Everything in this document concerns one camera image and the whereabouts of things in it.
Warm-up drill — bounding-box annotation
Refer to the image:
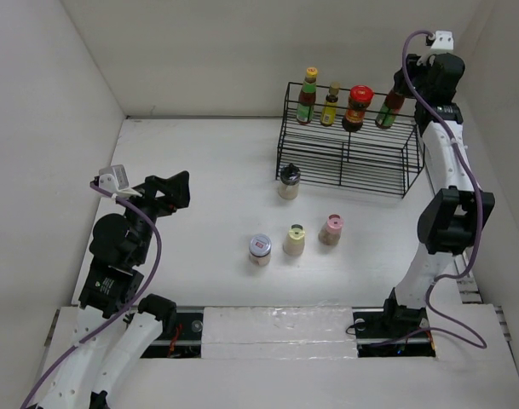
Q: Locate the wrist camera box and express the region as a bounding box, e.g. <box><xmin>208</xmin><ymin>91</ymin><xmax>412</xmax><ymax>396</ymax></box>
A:
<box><xmin>91</xmin><ymin>164</ymin><xmax>142</xmax><ymax>199</ymax></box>
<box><xmin>417</xmin><ymin>31</ymin><xmax>454</xmax><ymax>66</ymax></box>

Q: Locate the green label sauce bottle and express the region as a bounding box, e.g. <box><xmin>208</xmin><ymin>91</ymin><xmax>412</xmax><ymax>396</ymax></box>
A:
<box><xmin>375</xmin><ymin>89</ymin><xmax>406</xmax><ymax>130</ymax></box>

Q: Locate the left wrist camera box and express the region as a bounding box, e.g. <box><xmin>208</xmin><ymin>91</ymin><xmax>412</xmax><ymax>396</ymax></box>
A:
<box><xmin>91</xmin><ymin>164</ymin><xmax>142</xmax><ymax>199</ymax></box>

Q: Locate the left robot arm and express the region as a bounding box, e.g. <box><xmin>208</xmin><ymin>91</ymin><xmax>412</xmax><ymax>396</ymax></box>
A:
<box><xmin>23</xmin><ymin>165</ymin><xmax>190</xmax><ymax>408</ymax></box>

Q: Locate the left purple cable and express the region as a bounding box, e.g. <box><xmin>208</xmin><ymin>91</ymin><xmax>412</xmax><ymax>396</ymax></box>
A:
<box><xmin>20</xmin><ymin>181</ymin><xmax>163</xmax><ymax>409</ymax></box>

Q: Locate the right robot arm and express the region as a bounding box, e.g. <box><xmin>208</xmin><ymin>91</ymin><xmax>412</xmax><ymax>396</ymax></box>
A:
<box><xmin>380</xmin><ymin>53</ymin><xmax>495</xmax><ymax>338</ymax></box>

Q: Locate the white lid jar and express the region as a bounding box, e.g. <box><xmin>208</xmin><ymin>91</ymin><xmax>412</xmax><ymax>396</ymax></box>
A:
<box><xmin>249</xmin><ymin>233</ymin><xmax>272</xmax><ymax>267</ymax></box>

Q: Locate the yellow cap chili sauce bottle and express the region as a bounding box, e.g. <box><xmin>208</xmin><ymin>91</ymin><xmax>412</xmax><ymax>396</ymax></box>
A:
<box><xmin>296</xmin><ymin>66</ymin><xmax>318</xmax><ymax>124</ymax></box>

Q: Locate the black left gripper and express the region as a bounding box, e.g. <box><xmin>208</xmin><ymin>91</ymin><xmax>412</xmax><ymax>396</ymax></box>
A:
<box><xmin>118</xmin><ymin>170</ymin><xmax>190</xmax><ymax>262</ymax></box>

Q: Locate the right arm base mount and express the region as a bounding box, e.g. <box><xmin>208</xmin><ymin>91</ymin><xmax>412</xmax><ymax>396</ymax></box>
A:
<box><xmin>346</xmin><ymin>308</ymin><xmax>436</xmax><ymax>359</ymax></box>

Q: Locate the black wire rack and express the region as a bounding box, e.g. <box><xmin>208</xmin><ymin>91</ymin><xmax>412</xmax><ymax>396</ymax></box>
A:
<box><xmin>275</xmin><ymin>82</ymin><xmax>424</xmax><ymax>198</ymax></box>

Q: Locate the small yellow oil bottle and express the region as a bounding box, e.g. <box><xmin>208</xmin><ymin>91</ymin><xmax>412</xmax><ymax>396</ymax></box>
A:
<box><xmin>320</xmin><ymin>82</ymin><xmax>340</xmax><ymax>127</ymax></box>

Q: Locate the yellow lid spice shaker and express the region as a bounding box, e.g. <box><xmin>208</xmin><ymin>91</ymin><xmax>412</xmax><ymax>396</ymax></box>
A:
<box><xmin>283</xmin><ymin>224</ymin><xmax>306</xmax><ymax>256</ymax></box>

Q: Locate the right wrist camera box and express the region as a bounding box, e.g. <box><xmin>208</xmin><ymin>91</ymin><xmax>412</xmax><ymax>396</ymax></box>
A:
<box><xmin>417</xmin><ymin>31</ymin><xmax>454</xmax><ymax>66</ymax></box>

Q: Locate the black cap spice shaker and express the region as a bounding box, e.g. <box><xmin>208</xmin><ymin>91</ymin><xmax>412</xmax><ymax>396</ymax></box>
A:
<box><xmin>278</xmin><ymin>163</ymin><xmax>301</xmax><ymax>200</ymax></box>

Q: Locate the pink lid spice shaker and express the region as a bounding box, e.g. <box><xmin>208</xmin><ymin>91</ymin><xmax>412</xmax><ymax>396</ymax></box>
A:
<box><xmin>318</xmin><ymin>214</ymin><xmax>344</xmax><ymax>246</ymax></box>

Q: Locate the red lid chili jar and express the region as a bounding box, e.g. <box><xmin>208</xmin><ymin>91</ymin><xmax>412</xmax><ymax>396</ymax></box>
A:
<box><xmin>342</xmin><ymin>85</ymin><xmax>374</xmax><ymax>133</ymax></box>

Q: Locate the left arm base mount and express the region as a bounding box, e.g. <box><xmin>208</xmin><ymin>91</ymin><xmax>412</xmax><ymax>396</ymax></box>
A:
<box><xmin>141</xmin><ymin>307</ymin><xmax>205</xmax><ymax>359</ymax></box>

